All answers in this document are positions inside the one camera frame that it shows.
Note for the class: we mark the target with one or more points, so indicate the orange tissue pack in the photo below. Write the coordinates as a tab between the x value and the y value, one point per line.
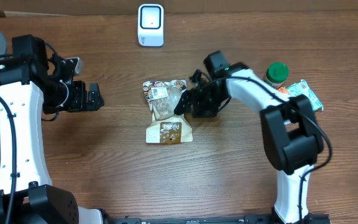
283	90

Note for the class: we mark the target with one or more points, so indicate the green lid jar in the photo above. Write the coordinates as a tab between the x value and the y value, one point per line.
276	74

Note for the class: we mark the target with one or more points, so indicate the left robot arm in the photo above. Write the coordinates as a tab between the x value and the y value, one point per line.
33	83

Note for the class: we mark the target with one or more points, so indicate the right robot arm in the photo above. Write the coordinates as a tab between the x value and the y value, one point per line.
291	136

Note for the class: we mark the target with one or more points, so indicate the cardboard back board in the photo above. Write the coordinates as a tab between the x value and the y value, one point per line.
119	7

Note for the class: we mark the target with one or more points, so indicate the large teal tissue pack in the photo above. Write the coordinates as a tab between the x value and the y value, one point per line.
302	88

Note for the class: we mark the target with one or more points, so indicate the brown bread bag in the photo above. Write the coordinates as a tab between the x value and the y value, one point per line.
166	127

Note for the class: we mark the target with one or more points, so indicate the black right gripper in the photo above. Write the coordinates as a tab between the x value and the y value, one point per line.
188	96

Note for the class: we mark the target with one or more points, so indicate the white barcode scanner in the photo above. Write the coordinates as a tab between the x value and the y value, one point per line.
150	26

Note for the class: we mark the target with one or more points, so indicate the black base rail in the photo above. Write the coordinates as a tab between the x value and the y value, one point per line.
247	219

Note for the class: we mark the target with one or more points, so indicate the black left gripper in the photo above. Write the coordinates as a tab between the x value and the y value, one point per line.
81	103

